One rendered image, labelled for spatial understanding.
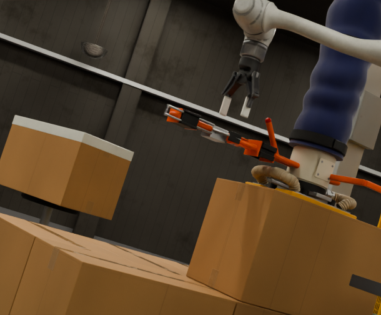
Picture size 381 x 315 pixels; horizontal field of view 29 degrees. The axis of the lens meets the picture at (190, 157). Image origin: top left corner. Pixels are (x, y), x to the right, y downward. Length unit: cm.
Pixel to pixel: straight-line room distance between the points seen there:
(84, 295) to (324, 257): 93
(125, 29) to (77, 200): 723
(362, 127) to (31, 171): 188
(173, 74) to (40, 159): 713
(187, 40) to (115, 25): 111
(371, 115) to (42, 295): 254
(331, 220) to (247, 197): 31
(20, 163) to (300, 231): 198
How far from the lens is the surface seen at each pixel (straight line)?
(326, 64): 285
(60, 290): 226
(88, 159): 387
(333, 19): 291
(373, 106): 435
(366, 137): 433
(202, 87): 1110
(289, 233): 258
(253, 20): 247
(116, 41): 1089
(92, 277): 220
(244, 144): 261
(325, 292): 273
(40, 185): 396
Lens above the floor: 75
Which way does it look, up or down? 5 degrees up
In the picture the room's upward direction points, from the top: 18 degrees clockwise
